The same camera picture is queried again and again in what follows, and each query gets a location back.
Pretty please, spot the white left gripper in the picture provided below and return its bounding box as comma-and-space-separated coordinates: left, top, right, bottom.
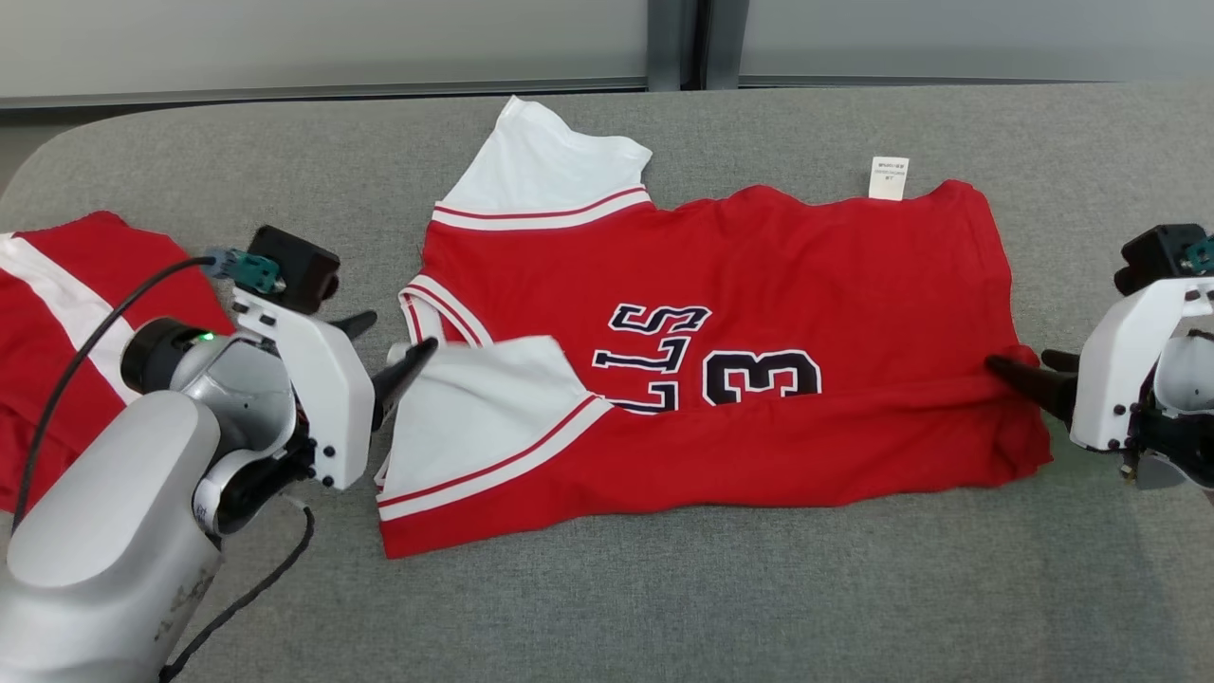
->
230, 287, 439, 491

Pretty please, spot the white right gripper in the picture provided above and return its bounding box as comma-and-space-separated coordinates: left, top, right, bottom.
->
984, 277, 1214, 452

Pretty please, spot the red white basketball jersey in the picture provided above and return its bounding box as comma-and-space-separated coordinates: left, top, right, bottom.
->
375, 95, 1054, 561

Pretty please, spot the red shorts white stripe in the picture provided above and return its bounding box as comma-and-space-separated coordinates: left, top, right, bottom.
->
0, 211, 236, 513

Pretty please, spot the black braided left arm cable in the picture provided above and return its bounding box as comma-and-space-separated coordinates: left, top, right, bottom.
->
159, 493, 317, 683

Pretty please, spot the grey wall post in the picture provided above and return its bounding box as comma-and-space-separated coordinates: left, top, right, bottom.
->
648, 0, 750, 93

